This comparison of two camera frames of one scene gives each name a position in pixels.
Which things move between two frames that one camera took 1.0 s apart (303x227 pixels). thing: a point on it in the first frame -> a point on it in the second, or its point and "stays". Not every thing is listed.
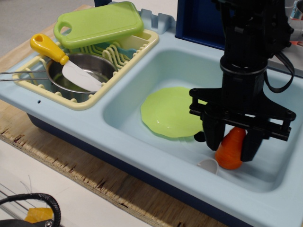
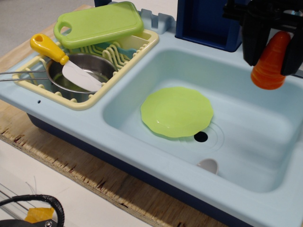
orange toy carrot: (228, 155) -> (267, 69)
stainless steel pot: (98, 67) stays
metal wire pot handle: (22, 79) stays
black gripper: (248, 109) -> (253, 13)
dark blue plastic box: (201, 21) stays
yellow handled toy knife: (43, 45) stays
